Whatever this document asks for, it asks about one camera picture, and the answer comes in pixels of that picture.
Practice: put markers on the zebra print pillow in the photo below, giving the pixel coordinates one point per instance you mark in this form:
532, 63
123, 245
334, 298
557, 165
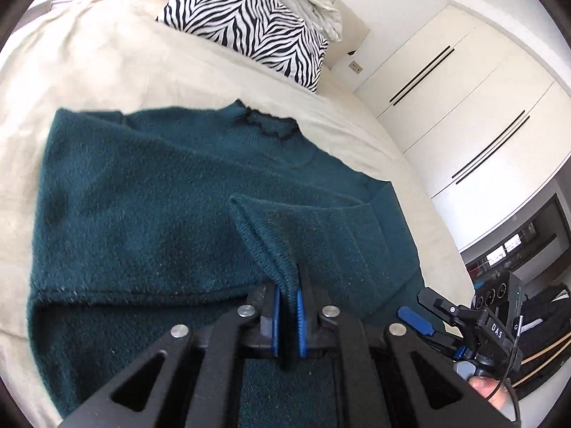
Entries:
250, 22

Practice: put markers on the bed with beige sheet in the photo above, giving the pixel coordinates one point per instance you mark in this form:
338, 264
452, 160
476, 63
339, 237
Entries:
89, 76

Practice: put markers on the wall socket beside wardrobe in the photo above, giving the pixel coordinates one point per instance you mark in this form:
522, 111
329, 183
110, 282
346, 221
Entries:
355, 66

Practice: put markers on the beige padded headboard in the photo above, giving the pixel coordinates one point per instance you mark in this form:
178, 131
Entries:
357, 31

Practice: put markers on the dark cloth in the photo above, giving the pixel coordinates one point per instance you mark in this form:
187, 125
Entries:
548, 321

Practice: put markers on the dark teal knit sweater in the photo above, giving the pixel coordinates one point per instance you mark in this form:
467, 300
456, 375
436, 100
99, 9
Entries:
134, 209

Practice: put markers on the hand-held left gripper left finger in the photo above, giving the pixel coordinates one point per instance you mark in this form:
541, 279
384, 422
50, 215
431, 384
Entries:
274, 321

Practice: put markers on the person's right hand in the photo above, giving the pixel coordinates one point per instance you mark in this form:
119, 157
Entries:
486, 388

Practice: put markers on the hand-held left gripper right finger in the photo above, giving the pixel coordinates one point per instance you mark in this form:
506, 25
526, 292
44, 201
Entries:
301, 321

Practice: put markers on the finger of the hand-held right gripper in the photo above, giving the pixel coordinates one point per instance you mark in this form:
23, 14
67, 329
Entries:
446, 305
417, 320

